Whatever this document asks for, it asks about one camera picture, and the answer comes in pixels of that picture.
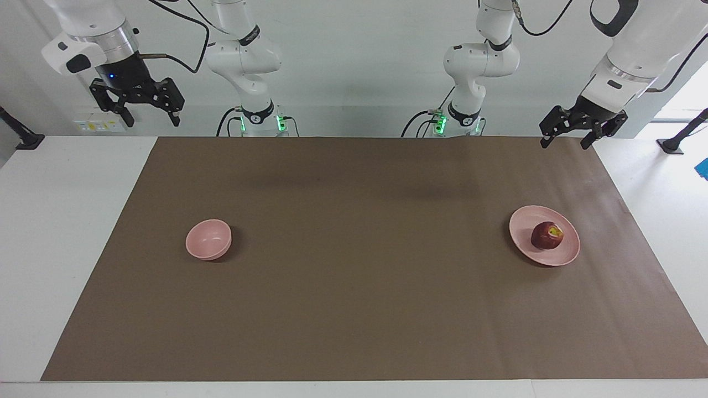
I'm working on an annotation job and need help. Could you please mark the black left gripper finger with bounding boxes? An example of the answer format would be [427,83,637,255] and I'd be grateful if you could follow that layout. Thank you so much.
[539,105,577,149]
[580,109,629,150]

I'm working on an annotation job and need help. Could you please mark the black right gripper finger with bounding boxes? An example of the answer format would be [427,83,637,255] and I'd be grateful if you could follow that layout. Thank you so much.
[157,77,185,127]
[90,79,136,128]

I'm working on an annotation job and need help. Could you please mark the dark red apple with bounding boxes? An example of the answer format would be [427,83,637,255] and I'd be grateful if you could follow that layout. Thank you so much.
[530,221,565,251]

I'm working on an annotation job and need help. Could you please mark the pink plate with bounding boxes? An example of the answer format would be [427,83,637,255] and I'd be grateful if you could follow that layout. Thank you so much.
[509,205,581,267]

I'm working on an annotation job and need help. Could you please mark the pink bowl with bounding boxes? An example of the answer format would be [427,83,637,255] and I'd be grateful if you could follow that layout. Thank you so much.
[185,219,232,261]

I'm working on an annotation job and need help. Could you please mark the black stand clamp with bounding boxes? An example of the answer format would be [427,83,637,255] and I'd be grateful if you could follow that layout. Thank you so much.
[0,105,45,151]
[657,108,708,155]

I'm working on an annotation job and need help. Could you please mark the brown table mat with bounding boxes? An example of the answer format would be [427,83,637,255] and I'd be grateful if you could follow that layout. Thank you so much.
[40,137,708,382]

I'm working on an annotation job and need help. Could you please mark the white wall power outlet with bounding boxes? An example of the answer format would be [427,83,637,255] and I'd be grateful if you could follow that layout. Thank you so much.
[72,113,126,134]

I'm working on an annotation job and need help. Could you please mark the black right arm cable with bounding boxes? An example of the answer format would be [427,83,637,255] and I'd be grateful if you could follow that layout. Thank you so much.
[137,0,211,74]

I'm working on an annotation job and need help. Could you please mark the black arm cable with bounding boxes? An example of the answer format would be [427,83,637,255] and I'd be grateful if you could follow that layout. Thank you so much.
[137,0,211,74]
[514,0,708,93]

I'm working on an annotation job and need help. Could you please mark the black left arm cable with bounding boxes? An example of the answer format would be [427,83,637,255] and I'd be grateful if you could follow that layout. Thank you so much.
[514,0,708,93]

